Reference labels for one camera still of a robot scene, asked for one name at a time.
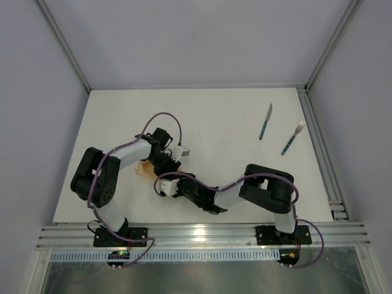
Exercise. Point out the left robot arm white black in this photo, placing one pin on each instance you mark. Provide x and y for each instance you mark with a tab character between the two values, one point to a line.
96	177

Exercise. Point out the green handled knife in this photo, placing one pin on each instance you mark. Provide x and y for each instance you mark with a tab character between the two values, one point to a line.
267	118

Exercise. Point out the right controller board yellow plug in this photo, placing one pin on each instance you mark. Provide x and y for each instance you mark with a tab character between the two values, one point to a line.
288	257

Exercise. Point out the right side aluminium rail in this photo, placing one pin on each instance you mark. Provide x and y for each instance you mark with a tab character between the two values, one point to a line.
331	184

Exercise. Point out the slotted grey cable duct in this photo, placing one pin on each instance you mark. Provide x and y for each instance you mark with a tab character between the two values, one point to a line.
176	255

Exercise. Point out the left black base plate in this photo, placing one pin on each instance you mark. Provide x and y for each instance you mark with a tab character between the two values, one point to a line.
130	237

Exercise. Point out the front aluminium rail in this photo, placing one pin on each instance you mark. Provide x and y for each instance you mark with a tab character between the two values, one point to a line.
199	236

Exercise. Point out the left controller board with led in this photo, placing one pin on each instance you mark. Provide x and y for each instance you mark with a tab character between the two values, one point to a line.
118	259

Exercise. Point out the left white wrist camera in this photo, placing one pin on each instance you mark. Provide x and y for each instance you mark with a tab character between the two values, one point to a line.
178	152

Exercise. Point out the left corner aluminium post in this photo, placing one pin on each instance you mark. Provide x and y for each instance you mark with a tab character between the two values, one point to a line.
61	40

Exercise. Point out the aluminium rail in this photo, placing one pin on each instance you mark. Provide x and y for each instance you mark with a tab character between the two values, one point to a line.
199	236
331	184

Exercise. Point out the corner aluminium post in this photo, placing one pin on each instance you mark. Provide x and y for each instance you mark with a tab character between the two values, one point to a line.
338	33
61	40

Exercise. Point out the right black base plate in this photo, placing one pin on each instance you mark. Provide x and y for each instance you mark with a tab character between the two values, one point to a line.
268	235

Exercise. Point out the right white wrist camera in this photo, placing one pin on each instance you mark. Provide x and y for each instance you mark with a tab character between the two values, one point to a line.
168	187

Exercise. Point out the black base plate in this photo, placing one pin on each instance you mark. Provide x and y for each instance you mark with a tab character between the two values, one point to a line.
130	237
268	235

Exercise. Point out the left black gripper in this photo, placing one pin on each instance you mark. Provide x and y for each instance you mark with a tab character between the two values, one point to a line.
167	163

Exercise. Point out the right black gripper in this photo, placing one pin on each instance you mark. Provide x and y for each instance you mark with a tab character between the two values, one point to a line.
180	188

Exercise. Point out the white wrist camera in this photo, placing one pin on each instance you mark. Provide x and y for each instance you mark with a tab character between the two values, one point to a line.
168	187
178	152

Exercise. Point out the green handled fork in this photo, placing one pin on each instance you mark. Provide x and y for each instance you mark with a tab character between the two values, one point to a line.
298	129

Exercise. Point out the beige satin napkin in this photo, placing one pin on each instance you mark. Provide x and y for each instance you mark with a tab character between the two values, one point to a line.
145	169

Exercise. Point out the right corner aluminium post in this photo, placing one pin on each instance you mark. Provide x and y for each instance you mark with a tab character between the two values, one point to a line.
338	33

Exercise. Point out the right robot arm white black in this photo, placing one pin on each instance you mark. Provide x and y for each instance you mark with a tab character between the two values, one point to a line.
267	188

